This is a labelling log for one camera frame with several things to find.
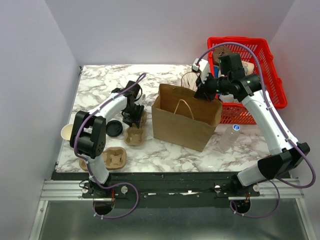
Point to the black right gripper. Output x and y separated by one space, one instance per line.
202 91

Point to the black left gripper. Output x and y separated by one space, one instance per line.
135 119

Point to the black coffee cup lid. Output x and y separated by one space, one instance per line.
114 128

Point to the brown paper bag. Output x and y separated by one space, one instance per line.
181 119

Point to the green paper coffee cup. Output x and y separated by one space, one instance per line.
66 132

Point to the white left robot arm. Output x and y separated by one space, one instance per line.
88 135

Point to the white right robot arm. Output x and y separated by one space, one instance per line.
286 151

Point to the red cup with straws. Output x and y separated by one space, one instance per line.
188 80

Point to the red plastic basket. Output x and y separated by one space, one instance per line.
236 113

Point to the brown cardboard cup carrier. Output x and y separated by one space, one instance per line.
113 158

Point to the clear plastic water bottle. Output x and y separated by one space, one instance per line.
229 137

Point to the beige wrapped roll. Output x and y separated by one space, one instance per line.
248 67

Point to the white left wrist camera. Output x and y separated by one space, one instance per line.
142 99

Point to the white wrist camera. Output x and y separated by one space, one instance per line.
202 68
142 99

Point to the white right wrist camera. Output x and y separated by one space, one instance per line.
202 68

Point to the black mounting base rail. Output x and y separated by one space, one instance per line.
169 190

